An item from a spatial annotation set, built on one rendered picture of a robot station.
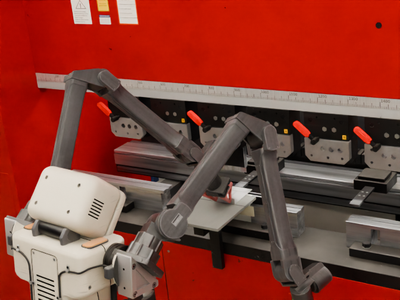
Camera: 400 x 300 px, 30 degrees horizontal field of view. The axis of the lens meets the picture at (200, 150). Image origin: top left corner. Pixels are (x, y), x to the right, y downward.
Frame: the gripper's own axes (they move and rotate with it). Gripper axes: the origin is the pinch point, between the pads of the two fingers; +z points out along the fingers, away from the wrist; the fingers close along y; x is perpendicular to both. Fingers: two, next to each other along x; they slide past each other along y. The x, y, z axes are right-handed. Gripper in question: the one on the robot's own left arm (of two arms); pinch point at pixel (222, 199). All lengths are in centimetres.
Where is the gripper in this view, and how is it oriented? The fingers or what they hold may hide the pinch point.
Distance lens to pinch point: 257.9
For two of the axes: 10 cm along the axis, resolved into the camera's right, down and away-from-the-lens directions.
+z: 3.7, 6.3, 6.8
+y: -8.4, -0.9, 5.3
